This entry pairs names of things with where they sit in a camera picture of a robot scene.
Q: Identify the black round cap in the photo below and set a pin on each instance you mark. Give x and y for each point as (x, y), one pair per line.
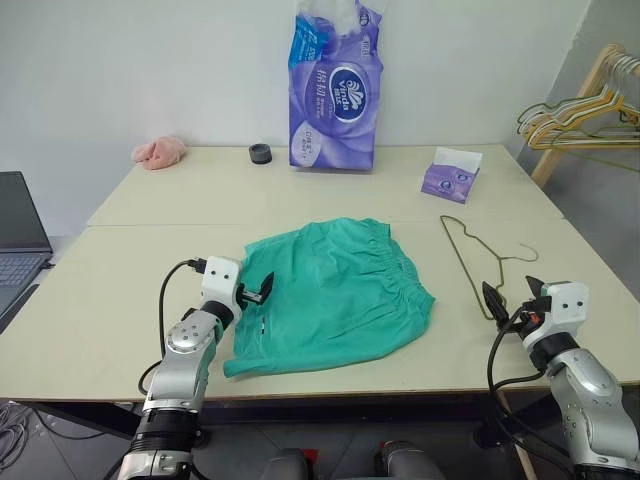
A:
(260, 154)

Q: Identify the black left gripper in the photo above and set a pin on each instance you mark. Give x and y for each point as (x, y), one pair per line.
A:
(248, 295)

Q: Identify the black metal table frame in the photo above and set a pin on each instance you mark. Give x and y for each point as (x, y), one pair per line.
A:
(350, 412)

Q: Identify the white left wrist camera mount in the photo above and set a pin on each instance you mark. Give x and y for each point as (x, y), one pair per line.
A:
(220, 277)

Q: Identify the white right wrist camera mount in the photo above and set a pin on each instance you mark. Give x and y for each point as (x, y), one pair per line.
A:
(567, 305)

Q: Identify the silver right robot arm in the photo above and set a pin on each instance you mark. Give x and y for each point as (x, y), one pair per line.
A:
(590, 390)

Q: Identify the dark grey laptop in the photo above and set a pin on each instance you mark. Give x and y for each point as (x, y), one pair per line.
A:
(20, 220)

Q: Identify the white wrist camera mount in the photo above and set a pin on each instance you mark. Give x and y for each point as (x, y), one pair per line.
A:
(567, 305)
(220, 277)

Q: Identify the wooden hanger rack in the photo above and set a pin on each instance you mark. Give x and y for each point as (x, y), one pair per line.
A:
(547, 162)

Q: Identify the dark rounded shape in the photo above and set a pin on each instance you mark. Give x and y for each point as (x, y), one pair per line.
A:
(407, 462)

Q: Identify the small purple tissue pack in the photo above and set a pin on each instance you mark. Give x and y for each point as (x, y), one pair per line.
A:
(447, 182)

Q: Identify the green shorts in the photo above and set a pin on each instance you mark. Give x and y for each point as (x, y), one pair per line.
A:
(325, 300)

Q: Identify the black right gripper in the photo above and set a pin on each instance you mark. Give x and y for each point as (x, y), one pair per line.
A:
(529, 316)

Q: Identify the pink crumpled cloth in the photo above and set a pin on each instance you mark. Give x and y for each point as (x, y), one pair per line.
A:
(159, 152)

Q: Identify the large purple tissue bag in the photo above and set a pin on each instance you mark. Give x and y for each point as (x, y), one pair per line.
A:
(332, 100)

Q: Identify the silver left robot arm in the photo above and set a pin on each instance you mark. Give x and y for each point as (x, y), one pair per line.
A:
(180, 370)

